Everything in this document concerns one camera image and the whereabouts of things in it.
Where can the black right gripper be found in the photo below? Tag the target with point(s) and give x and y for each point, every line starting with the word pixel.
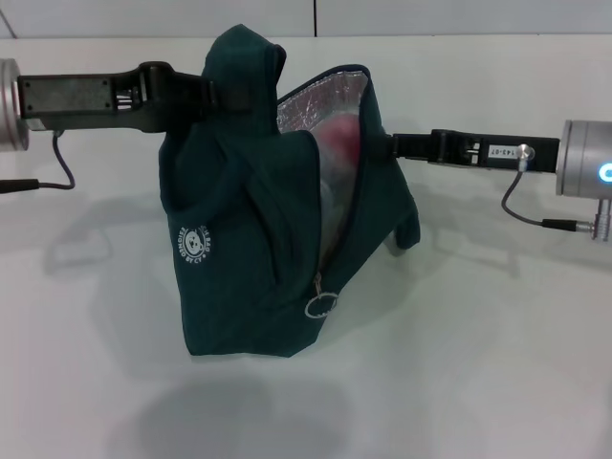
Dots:
pixel 502 150

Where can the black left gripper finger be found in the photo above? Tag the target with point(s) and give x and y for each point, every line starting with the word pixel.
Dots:
pixel 232 98

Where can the pink peach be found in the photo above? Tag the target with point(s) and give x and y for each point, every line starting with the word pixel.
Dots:
pixel 342 136

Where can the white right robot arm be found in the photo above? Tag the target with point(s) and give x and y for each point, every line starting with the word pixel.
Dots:
pixel 585 158

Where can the dark teal insulated lunch bag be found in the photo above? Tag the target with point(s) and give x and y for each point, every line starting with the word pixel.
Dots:
pixel 229 268

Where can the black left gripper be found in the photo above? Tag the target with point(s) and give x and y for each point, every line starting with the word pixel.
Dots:
pixel 72 98

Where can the clear plastic lunch box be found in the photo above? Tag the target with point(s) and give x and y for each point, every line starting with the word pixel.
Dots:
pixel 334 201

